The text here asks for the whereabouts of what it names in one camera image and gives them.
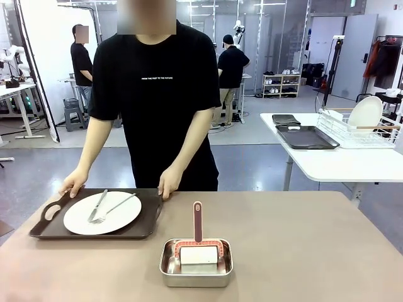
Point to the person's left hand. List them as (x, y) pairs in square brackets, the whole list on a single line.
[(170, 182)]

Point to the person's right hand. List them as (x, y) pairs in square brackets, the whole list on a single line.
[(74, 184)]

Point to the dark brown serving tray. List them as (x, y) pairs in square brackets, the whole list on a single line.
[(148, 220)]

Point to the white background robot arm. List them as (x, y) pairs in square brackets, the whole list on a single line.
[(238, 30), (15, 50)]

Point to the person's right forearm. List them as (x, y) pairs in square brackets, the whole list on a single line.
[(88, 154)]

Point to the person's left forearm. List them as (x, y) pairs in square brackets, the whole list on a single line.
[(185, 151)]

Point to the silver table knife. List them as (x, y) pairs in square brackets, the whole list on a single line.
[(100, 203)]

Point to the silver fork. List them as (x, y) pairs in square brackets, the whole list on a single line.
[(119, 204)]

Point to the large white plate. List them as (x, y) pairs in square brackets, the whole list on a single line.
[(122, 214)]

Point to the black leaning stand pole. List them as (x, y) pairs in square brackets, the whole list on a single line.
[(54, 129)]

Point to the grey plastic stool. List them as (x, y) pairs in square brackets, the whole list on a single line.
[(74, 114)]

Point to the person in black t-shirt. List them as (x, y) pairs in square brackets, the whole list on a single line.
[(157, 110)]

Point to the rectangular metal tin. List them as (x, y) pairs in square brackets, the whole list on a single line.
[(195, 280)]

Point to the white desk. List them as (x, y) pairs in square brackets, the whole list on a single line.
[(15, 89)]

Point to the black desk object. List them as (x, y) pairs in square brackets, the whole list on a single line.
[(12, 84)]

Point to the man black shirt blue jeans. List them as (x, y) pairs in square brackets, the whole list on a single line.
[(80, 63)]

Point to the man with black cap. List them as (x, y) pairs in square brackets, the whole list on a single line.
[(231, 69)]

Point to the stack of dark trays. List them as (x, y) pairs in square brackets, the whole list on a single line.
[(286, 119)]

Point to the white backdrop panel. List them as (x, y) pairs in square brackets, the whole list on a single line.
[(41, 47)]

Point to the black tray on side table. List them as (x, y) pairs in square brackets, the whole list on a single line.
[(308, 138)]

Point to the wooden shoe rack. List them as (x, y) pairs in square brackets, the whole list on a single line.
[(281, 84)]

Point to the white side table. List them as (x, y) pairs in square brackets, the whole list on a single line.
[(330, 163)]

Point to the black bags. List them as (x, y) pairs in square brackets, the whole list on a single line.
[(313, 75)]

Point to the black utility cart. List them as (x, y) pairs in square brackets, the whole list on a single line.
[(393, 100)]

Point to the clothes rack with jackets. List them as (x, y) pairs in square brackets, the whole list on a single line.
[(384, 66)]

